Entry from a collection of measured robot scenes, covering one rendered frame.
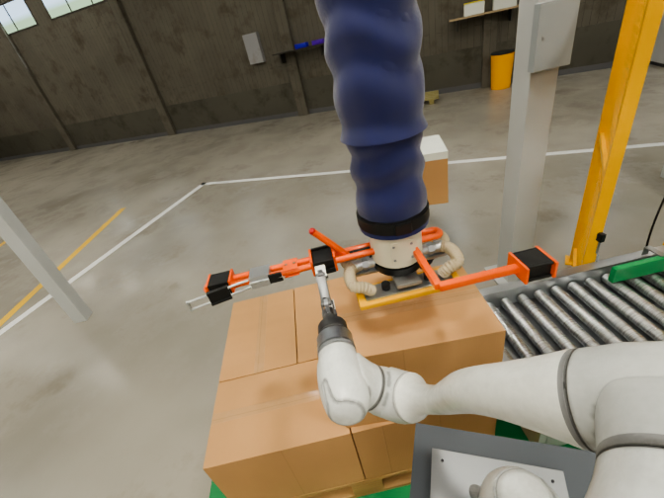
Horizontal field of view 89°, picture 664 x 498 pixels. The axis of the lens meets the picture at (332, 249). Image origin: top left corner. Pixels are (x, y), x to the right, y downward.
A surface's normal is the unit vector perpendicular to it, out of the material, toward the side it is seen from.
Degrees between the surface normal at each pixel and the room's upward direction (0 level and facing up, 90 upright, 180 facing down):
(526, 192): 90
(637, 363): 35
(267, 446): 0
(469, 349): 90
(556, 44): 90
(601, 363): 42
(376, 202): 76
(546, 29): 90
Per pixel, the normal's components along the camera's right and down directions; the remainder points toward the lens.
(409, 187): 0.35, 0.19
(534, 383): -0.90, -0.40
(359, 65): -0.31, 0.33
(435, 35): -0.27, 0.57
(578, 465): -0.19, -0.82
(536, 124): 0.13, 0.52
